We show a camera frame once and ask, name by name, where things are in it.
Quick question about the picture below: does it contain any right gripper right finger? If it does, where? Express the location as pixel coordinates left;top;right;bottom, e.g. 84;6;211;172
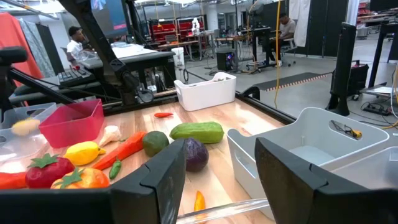
254;137;371;224

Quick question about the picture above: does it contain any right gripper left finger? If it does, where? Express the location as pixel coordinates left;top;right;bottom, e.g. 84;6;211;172
110;139;188;224

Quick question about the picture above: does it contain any small orange chili pepper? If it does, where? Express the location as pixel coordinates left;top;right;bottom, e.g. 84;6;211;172
193;190;206;224

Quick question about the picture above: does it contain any small green chili pepper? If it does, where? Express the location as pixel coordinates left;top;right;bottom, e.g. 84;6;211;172
108;159;123;180

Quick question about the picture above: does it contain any green avocado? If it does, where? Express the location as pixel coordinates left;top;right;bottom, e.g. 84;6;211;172
142;130;170;158

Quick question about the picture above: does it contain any orange carrot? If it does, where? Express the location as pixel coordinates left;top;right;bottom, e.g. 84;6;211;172
0;170;28;190
91;131;147;171

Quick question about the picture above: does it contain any orange tomato green calyx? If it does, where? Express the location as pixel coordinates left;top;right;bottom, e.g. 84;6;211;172
50;167;111;190

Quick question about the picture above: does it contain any light green cucumber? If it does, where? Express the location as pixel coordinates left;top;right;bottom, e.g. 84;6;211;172
169;121;225;145

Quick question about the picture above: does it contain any white garlic bulb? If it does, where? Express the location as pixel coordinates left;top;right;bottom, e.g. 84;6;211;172
98;124;123;148

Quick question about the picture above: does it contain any yellow lemon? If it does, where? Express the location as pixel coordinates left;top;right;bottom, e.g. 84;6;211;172
63;141;107;167

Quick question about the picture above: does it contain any red tomato green calyx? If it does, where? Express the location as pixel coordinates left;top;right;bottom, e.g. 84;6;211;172
24;152;76;190

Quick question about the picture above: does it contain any purple cabbage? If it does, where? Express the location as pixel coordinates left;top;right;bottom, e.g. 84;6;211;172
183;137;210;173

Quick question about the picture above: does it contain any grey plastic basket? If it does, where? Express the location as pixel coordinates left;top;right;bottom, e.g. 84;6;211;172
226;106;391;220

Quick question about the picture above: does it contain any small clear plastic bin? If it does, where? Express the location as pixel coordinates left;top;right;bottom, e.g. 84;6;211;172
330;145;398;191

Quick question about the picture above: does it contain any red plastic bin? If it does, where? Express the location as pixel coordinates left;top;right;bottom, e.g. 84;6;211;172
38;98;106;149

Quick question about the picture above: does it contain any white plastic basket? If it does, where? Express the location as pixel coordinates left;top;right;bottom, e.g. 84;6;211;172
173;72;238;112

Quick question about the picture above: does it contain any black hazard-striped floor mat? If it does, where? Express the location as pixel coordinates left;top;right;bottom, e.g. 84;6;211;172
253;72;333;93

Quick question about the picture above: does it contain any black power strip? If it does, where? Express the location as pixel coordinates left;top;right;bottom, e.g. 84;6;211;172
362;102;392;116

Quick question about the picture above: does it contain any black equipment box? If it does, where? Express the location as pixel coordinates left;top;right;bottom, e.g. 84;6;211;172
348;60;370;97

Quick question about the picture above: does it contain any black pillar stand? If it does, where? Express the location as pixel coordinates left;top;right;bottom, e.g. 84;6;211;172
325;22;357;117

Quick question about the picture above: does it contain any grey workbench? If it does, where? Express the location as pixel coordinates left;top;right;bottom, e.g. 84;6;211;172
79;43;177;91

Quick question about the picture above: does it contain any backlit black keyboard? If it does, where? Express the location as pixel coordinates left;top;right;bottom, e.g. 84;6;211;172
57;67;94;88

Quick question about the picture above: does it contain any yellow corn cob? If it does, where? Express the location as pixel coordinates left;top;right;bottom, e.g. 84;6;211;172
11;118;41;137

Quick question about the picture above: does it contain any white office chair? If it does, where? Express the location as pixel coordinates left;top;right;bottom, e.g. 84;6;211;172
281;37;299;68

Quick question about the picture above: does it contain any black computer tower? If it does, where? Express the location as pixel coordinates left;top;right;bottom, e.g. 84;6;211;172
216;51;239;72

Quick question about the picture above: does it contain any grey desk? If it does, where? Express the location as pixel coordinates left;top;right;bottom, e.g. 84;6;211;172
8;74;103;105

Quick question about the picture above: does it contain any black desk leg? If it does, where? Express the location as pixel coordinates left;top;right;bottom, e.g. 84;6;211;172
368;23;398;88

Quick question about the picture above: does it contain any black standing desk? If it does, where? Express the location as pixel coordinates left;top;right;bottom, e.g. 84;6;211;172
239;26;275;69

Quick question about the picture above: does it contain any red shelving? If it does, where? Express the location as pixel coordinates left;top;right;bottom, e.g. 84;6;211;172
150;18;206;44

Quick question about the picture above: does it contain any person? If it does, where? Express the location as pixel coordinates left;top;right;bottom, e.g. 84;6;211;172
66;26;94;63
269;12;297;68

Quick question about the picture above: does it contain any white hanging cloth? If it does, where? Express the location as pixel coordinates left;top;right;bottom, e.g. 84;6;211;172
289;0;312;47

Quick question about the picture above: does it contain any white robot figure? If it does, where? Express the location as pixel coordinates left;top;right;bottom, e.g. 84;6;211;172
191;17;201;35

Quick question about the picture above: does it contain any computer monitor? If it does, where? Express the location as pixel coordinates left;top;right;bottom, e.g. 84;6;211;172
90;0;129;39

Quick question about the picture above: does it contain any grey patterned panel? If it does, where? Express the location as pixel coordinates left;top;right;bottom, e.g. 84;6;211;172
18;17;57;78

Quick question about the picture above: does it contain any orange fabric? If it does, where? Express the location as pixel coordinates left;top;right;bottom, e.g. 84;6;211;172
0;12;44;103

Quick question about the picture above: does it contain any black aluminium rig frame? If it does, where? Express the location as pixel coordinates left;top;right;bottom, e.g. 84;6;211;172
0;46;297;126

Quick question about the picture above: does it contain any yellow extension cord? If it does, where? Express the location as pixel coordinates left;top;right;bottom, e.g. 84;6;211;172
272;0;282;110

